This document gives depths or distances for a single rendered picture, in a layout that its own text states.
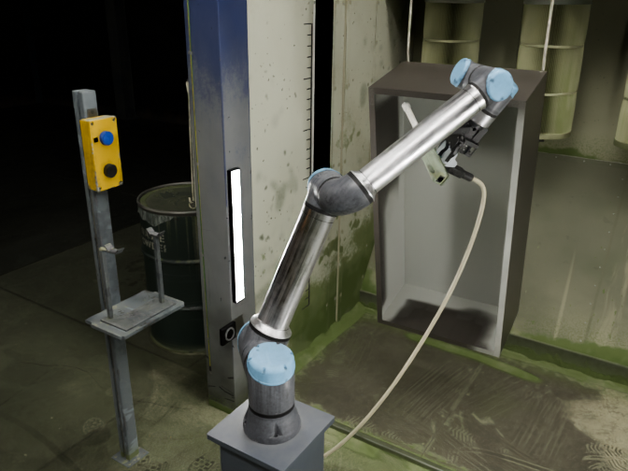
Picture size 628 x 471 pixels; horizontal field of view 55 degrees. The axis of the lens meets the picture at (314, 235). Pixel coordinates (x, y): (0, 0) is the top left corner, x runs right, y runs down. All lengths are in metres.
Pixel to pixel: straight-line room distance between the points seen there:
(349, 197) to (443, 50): 1.99
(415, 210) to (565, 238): 1.08
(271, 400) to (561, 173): 2.49
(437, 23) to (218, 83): 1.55
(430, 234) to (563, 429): 1.13
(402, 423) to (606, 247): 1.54
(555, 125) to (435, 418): 1.66
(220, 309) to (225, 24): 1.26
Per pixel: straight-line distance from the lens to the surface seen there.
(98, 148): 2.28
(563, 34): 3.45
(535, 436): 3.16
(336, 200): 1.77
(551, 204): 3.81
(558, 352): 3.66
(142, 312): 2.46
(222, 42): 2.49
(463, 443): 3.02
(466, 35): 3.62
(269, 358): 1.92
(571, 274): 3.70
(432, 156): 2.11
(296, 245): 1.92
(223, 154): 2.54
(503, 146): 2.71
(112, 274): 2.52
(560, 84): 3.47
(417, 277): 3.21
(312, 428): 2.07
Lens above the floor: 1.96
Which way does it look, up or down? 22 degrees down
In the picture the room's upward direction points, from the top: 1 degrees clockwise
